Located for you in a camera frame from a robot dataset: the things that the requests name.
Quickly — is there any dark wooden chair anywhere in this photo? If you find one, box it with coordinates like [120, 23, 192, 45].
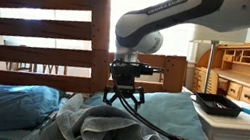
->
[0, 39, 71, 80]

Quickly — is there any black plastic tray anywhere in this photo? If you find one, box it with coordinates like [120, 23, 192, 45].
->
[191, 90, 245, 121]

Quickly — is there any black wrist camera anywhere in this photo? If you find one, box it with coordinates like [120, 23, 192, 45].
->
[109, 58, 165, 81]

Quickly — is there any grey towel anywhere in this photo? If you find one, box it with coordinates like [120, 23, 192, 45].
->
[37, 87, 190, 140]

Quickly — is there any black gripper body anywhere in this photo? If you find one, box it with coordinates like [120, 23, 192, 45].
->
[112, 71, 140, 98]

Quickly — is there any light blue pillow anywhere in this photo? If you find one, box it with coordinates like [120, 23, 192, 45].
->
[78, 75, 240, 140]

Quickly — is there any wooden bunk bed frame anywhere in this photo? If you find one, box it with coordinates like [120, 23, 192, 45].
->
[0, 0, 200, 117]

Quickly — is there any small brass hardware piece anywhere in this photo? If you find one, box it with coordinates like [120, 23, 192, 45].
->
[209, 100, 229, 110]

